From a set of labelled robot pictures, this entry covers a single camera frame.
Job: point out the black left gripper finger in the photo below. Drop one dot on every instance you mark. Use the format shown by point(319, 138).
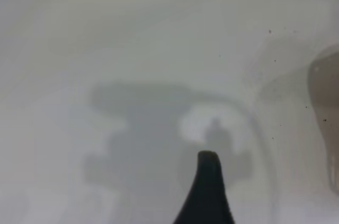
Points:
point(205, 195)

